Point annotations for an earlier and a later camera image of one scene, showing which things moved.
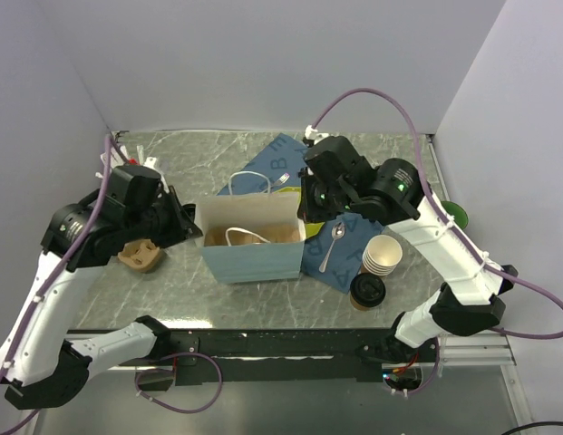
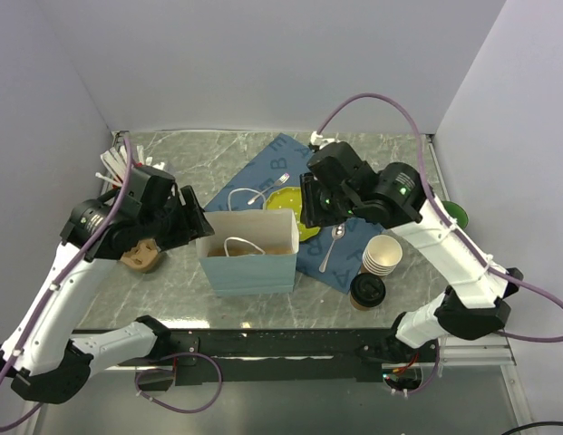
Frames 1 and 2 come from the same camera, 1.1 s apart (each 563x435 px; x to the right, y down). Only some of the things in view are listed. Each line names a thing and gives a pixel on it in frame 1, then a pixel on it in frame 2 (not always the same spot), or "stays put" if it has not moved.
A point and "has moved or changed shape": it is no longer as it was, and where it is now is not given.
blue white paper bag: x=250 y=202 has moved or changed shape
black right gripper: x=306 y=210 stays put
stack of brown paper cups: x=381 y=256 stays put
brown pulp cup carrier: x=142 y=256 stays put
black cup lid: x=367 y=289 stays put
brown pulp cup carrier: x=274 y=233 → x=239 y=252
